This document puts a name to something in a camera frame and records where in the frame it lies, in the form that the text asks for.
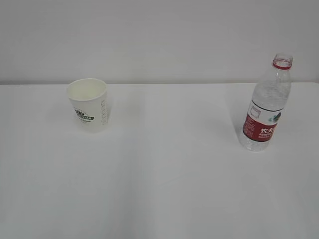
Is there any white paper cup green logo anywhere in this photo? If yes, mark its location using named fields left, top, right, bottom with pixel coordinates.
left=67, top=78, right=107, bottom=133

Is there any clear water bottle red label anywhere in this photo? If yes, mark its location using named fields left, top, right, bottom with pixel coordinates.
left=239, top=53, right=293, bottom=152

